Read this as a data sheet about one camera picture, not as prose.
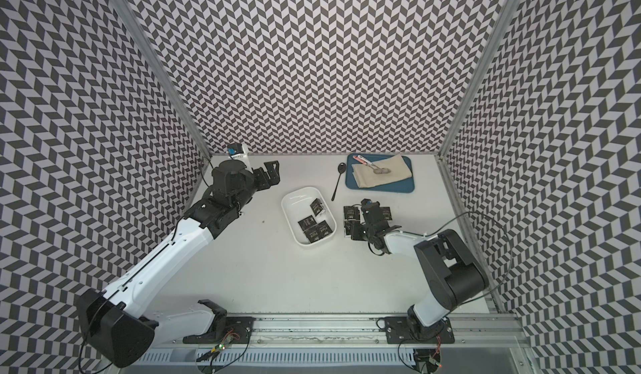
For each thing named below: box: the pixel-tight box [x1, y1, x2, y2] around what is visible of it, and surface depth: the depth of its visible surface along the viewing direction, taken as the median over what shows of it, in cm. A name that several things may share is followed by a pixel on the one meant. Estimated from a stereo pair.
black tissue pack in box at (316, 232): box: [303, 221, 328, 243], surface depth 93 cm
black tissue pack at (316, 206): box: [309, 197, 324, 218], surface depth 98 cm
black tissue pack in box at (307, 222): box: [297, 214, 318, 232], surface depth 96 cm
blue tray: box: [345, 153, 415, 193], surface depth 110 cm
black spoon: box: [330, 162, 347, 202], surface depth 114 cm
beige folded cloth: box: [351, 154, 413, 188], surface depth 114 cm
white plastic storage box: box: [281, 187, 337, 248], surface depth 98 cm
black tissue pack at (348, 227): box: [343, 219, 354, 236], surface depth 96 cm
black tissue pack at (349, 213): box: [343, 205, 356, 221], surface depth 98 cm
